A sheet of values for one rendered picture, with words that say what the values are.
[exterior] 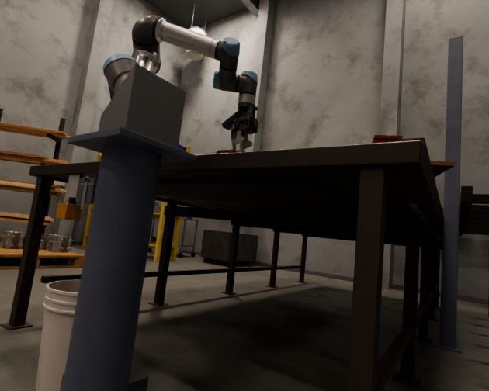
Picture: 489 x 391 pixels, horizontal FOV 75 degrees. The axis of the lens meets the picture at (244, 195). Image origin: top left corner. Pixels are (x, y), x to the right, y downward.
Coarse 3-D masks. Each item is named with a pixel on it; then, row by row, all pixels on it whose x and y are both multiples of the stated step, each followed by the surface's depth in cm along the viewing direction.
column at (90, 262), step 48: (96, 144) 92; (144, 144) 86; (96, 192) 90; (144, 192) 91; (96, 240) 86; (144, 240) 92; (96, 288) 84; (96, 336) 83; (96, 384) 82; (144, 384) 102
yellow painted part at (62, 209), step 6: (72, 198) 165; (60, 204) 163; (66, 204) 160; (72, 204) 162; (60, 210) 162; (66, 210) 159; (72, 210) 162; (78, 210) 165; (60, 216) 161; (66, 216) 159; (72, 216) 162; (78, 216) 165
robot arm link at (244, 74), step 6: (246, 72) 138; (252, 72) 138; (240, 78) 137; (246, 78) 138; (252, 78) 138; (240, 84) 137; (246, 84) 138; (252, 84) 138; (240, 90) 139; (246, 90) 137; (252, 90) 138
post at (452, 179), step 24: (456, 48) 254; (456, 72) 251; (456, 96) 248; (456, 120) 246; (456, 144) 243; (456, 168) 241; (456, 192) 238; (456, 216) 236; (456, 240) 233; (456, 264) 231; (456, 288) 229; (456, 312) 227
